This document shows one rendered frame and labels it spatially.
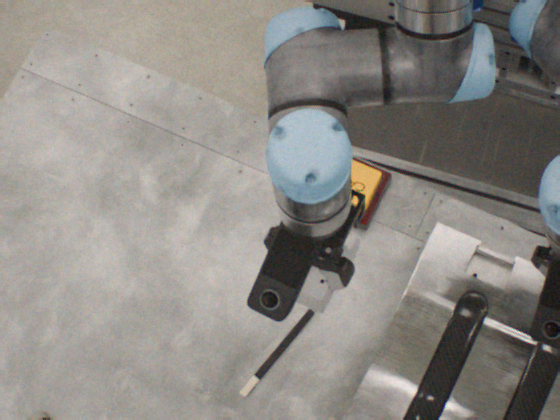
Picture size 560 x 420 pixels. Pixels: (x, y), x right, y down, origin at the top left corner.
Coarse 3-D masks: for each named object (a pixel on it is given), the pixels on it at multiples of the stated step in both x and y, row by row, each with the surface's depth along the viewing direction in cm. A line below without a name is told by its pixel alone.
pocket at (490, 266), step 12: (480, 252) 153; (492, 252) 152; (468, 264) 152; (480, 264) 153; (492, 264) 153; (504, 264) 153; (480, 276) 153; (492, 276) 153; (504, 276) 153; (504, 288) 152
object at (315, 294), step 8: (312, 272) 144; (320, 272) 144; (312, 280) 144; (320, 280) 144; (304, 288) 144; (312, 288) 144; (320, 288) 144; (328, 288) 144; (304, 296) 145; (312, 296) 143; (320, 296) 143; (328, 296) 146; (304, 304) 148; (312, 304) 146; (320, 304) 144; (320, 312) 148
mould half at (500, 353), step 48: (432, 240) 152; (432, 288) 150; (480, 288) 149; (528, 288) 149; (384, 336) 149; (432, 336) 148; (480, 336) 148; (528, 336) 147; (384, 384) 147; (480, 384) 146
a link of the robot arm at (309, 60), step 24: (288, 24) 119; (312, 24) 118; (336, 24) 120; (288, 48) 118; (312, 48) 117; (336, 48) 117; (360, 48) 117; (288, 72) 117; (312, 72) 117; (336, 72) 117; (360, 72) 117; (288, 96) 116; (312, 96) 116; (336, 96) 117; (360, 96) 118
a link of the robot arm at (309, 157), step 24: (288, 120) 113; (312, 120) 113; (336, 120) 113; (288, 144) 112; (312, 144) 112; (336, 144) 112; (288, 168) 112; (312, 168) 111; (336, 168) 112; (288, 192) 114; (312, 192) 113; (336, 192) 115; (288, 216) 121; (312, 216) 119
